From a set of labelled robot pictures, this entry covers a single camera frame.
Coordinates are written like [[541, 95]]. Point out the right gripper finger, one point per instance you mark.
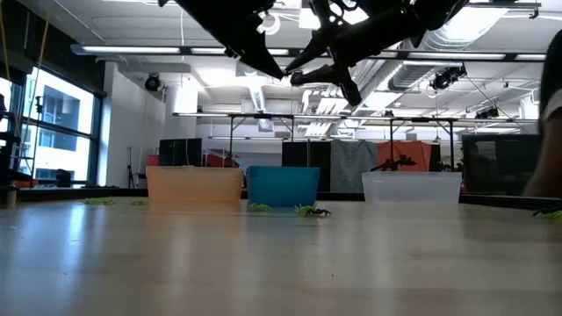
[[320, 46], [325, 74]]

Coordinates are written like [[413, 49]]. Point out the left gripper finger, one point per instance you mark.
[[259, 55]]

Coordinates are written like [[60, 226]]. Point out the teal plastic bin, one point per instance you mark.
[[283, 186]]

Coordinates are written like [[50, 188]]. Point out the idle black robot arm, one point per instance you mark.
[[393, 163]]

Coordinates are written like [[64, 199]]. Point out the white ceiling pipes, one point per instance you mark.
[[373, 88]]

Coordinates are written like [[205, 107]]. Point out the black partition panel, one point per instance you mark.
[[307, 153]]

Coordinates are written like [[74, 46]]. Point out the grey fabric panel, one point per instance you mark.
[[353, 162]]

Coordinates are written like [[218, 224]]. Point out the black round spotlight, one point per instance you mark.
[[152, 82]]

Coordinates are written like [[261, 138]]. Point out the long LED light bar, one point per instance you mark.
[[131, 49]]

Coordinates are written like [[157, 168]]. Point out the orange partition panel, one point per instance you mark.
[[406, 151]]

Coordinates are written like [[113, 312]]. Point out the red machine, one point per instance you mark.
[[217, 160]]

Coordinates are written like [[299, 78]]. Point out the black monitor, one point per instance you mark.
[[180, 152]]

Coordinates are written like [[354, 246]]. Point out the clear plastic bin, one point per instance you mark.
[[412, 188]]

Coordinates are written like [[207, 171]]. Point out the orange plastic bin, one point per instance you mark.
[[195, 186]]

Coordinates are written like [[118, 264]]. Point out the black tripod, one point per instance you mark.
[[130, 169]]

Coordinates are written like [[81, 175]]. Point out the large dark screen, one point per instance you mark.
[[496, 167]]

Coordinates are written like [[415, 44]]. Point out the large window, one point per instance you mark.
[[57, 131]]

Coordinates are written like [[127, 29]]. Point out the person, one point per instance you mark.
[[549, 153]]

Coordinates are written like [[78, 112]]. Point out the silver air duct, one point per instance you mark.
[[417, 70]]

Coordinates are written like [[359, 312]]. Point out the black rig frame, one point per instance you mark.
[[263, 116]]

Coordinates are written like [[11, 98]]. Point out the black ceiling camera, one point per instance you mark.
[[445, 78]]

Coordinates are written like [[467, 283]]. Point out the black aluminium table frame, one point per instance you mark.
[[66, 193]]

